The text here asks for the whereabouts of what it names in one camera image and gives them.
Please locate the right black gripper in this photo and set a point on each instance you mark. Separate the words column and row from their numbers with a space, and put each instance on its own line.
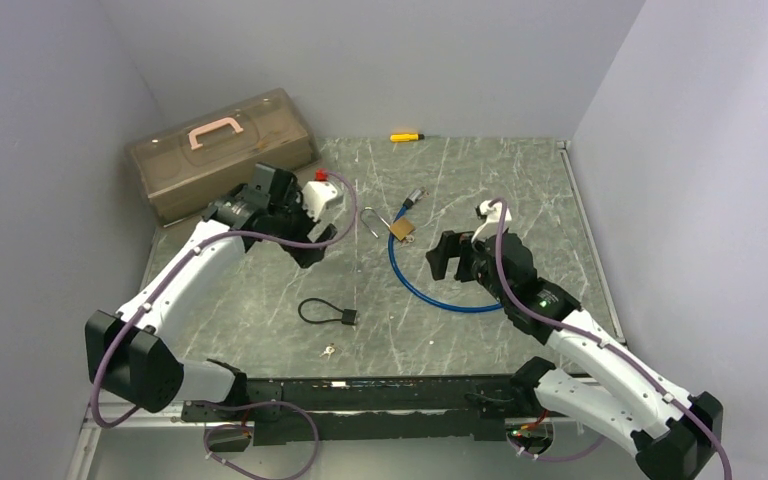
column 453, row 244

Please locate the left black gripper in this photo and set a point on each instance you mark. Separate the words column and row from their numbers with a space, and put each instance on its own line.
column 305, row 256

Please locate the brass padlock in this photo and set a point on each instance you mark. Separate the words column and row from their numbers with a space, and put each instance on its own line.
column 401, row 229

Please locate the blue cable lock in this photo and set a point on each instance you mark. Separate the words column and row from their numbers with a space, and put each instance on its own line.
column 411, row 199

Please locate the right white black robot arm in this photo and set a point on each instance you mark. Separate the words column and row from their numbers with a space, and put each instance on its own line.
column 670, row 433

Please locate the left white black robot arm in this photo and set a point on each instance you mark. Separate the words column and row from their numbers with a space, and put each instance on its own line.
column 128, row 351

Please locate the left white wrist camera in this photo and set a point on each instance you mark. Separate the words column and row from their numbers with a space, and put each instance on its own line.
column 319, row 194

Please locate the yellow handled screwdriver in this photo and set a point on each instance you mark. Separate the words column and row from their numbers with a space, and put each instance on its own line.
column 406, row 137

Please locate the translucent brown toolbox pink handle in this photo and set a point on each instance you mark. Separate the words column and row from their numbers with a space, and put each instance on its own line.
column 185, row 167

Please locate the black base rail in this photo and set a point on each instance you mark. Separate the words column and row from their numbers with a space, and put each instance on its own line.
column 481, row 407

